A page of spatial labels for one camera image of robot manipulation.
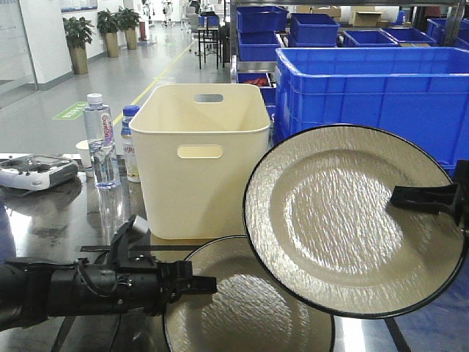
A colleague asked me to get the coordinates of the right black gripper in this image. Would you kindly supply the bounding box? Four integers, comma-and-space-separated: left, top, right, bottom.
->
390, 159, 468, 231

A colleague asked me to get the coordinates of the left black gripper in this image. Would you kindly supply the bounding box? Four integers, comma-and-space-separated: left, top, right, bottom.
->
155, 260, 218, 315

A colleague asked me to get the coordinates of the cream plate black rim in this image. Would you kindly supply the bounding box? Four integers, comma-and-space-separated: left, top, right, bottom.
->
243, 125, 468, 319
164, 236, 335, 351

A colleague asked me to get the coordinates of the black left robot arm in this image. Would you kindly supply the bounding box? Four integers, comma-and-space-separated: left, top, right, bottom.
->
1, 258, 217, 330

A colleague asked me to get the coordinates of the blue crate shelf right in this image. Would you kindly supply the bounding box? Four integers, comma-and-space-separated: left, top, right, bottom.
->
380, 28, 437, 47

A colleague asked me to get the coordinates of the blue crate shelf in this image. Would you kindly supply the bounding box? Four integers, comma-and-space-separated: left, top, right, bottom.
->
380, 28, 437, 47
290, 13, 340, 48

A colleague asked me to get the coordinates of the blue crate shelf middle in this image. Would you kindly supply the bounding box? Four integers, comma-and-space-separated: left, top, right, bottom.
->
290, 13, 340, 48

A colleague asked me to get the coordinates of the blue crate on shelf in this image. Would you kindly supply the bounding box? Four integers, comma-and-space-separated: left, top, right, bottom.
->
237, 6, 288, 33

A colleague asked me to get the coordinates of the large blue plastic crate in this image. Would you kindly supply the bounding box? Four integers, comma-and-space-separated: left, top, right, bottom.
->
274, 47, 468, 171

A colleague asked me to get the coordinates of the cream plastic storage bin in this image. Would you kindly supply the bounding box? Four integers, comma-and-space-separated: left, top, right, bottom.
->
130, 84, 270, 240

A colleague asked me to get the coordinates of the white paper cup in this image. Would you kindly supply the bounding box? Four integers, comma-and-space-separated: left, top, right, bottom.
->
75, 140, 92, 171

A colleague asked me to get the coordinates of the blue cap drink bottle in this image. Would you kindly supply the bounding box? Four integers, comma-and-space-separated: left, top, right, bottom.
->
121, 105, 140, 183

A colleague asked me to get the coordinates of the white remote controller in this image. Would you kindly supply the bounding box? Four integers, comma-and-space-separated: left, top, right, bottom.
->
1, 154, 78, 191

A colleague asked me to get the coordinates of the clear water bottle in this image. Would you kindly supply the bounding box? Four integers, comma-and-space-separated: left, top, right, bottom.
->
83, 93, 121, 189

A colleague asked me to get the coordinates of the cardboard box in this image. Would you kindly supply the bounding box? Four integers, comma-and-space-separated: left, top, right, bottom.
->
350, 11, 382, 28

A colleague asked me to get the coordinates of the potted plant far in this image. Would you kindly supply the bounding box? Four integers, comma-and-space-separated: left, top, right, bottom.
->
117, 7, 140, 50

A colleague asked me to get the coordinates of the potted plant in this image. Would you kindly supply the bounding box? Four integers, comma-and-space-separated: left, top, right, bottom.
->
117, 7, 140, 50
97, 9, 119, 58
62, 17, 94, 75

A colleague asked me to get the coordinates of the potted plant middle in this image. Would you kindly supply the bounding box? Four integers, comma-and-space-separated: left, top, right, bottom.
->
97, 9, 119, 58

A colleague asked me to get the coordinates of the potted plant near left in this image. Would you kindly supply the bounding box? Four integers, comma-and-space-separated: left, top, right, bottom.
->
62, 17, 94, 75

